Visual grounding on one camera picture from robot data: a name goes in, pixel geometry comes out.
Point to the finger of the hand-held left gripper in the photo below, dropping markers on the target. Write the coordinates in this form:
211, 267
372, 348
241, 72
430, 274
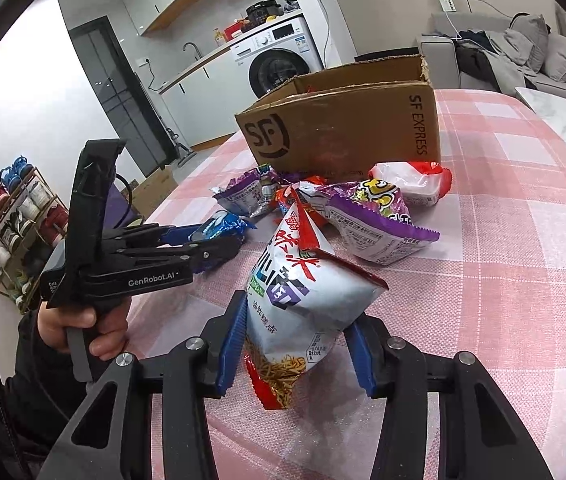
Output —
178, 232
213, 252

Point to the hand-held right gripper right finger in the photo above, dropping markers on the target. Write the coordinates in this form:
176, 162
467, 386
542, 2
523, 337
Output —
363, 360

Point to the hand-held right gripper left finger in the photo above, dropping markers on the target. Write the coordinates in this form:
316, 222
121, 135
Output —
230, 355

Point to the blue snack packet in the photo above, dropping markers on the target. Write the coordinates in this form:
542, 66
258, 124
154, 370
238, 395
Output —
220, 225

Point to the white noodle snack bag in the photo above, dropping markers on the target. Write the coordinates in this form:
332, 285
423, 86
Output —
293, 310
413, 182

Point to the brown cardboard box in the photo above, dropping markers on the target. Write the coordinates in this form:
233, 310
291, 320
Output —
343, 125

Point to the person's left forearm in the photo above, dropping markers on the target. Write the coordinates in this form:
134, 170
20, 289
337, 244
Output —
23, 400

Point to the person's left hand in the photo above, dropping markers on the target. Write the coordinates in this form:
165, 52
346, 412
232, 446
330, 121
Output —
110, 332

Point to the cardboard box on floor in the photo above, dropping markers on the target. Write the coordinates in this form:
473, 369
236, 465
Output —
155, 190

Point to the small purple snack packet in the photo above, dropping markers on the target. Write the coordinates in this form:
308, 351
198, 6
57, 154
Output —
245, 192

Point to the upright floor cleaner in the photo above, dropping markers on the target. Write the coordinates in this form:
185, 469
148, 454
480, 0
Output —
180, 147

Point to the red chips bag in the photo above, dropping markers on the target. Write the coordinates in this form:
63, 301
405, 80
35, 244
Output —
283, 196

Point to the shoe rack with shoes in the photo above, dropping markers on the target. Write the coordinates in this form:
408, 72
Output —
8, 230

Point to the metal shoe rack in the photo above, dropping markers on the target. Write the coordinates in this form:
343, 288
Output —
38, 180

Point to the white kitchen counter cabinet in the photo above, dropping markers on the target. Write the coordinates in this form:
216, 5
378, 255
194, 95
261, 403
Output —
198, 100

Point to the purple and white snack bag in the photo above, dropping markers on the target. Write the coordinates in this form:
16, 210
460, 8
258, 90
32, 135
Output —
378, 220

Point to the dark glass door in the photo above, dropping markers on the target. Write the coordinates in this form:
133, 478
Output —
113, 95

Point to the kitchen faucet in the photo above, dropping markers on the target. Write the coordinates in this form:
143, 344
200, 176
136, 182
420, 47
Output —
194, 50

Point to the white washing machine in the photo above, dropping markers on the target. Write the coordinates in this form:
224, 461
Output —
283, 67

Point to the yellow bottle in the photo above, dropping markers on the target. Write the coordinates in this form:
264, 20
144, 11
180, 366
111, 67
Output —
219, 37

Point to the red box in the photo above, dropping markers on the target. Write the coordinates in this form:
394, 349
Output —
234, 28

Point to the black pressure cooker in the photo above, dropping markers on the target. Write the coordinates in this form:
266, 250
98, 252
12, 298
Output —
263, 11

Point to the grey sofa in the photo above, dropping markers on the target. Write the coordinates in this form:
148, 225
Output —
438, 55

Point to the white coffee table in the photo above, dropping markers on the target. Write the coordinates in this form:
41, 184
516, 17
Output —
558, 110

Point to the dark clothes pile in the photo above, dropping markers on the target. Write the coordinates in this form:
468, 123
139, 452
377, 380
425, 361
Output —
478, 60

